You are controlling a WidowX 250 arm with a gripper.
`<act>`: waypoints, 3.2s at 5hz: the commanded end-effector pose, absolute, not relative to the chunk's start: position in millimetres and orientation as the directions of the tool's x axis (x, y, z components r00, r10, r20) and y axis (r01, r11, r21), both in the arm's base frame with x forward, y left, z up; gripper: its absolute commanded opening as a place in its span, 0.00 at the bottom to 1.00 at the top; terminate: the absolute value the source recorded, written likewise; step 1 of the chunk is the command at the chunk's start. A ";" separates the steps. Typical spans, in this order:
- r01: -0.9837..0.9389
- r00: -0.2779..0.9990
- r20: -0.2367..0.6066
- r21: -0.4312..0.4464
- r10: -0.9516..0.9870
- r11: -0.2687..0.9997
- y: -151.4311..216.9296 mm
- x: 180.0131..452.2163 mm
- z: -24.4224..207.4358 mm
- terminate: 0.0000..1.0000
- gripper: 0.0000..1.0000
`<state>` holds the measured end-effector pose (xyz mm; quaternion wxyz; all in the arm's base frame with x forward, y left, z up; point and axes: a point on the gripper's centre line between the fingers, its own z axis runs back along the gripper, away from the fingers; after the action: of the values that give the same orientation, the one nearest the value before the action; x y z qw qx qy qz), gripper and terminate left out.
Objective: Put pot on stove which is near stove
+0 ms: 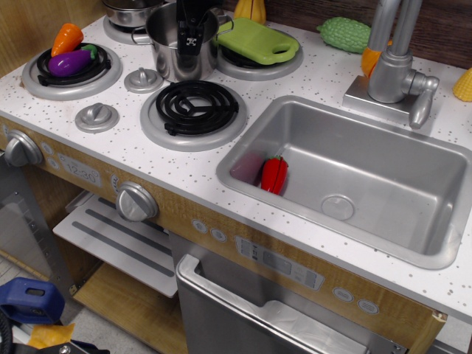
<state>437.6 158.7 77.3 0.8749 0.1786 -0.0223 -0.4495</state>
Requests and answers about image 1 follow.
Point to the yellow tape piece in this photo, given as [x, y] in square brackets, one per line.
[49, 335]

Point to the white oven rack shelf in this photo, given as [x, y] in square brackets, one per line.
[140, 250]

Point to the grey knob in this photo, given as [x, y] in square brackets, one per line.
[96, 118]
[143, 81]

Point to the silver dishwasher door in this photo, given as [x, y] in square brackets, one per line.
[227, 308]

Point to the yellow toy corn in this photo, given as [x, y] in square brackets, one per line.
[462, 89]

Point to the grey oven dial left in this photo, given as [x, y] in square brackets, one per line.
[21, 150]

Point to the front left stove burner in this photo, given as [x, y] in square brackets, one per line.
[97, 77]

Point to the purple toy eggplant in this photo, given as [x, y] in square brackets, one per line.
[71, 63]

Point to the tall silver metal pot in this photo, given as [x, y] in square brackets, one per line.
[162, 28]

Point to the red toy pepper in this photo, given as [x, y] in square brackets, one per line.
[274, 175]

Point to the yellow toy squash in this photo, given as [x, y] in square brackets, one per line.
[251, 9]

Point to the grey top knob rear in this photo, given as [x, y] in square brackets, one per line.
[143, 81]

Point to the orange toy carrot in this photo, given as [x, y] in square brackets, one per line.
[67, 39]

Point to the grey toy sink basin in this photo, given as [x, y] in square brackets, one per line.
[397, 191]

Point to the back right stove burner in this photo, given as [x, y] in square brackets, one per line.
[239, 67]

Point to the silver toy faucet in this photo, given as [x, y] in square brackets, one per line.
[394, 90]

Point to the back left stove burner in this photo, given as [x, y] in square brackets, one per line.
[125, 35]

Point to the green toy bitter gourd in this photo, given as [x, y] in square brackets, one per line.
[345, 34]

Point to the grey oven dial right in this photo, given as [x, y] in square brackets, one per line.
[134, 203]

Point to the orange toy behind faucet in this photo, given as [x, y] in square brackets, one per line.
[369, 60]

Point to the open oven door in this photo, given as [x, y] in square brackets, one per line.
[26, 238]

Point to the green plastic cutting board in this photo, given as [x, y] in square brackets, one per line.
[257, 42]

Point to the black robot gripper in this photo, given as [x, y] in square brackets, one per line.
[191, 13]

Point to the grey top knob front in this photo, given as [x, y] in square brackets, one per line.
[96, 118]

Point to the front right stove burner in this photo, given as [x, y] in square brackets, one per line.
[193, 116]

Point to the small silver pot at back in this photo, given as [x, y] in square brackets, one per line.
[130, 13]

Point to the grey oven dial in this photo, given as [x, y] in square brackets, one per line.
[21, 150]
[134, 203]

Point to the stove burner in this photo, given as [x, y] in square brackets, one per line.
[239, 67]
[97, 77]
[125, 35]
[193, 116]

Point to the blue clamp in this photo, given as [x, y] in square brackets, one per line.
[30, 301]

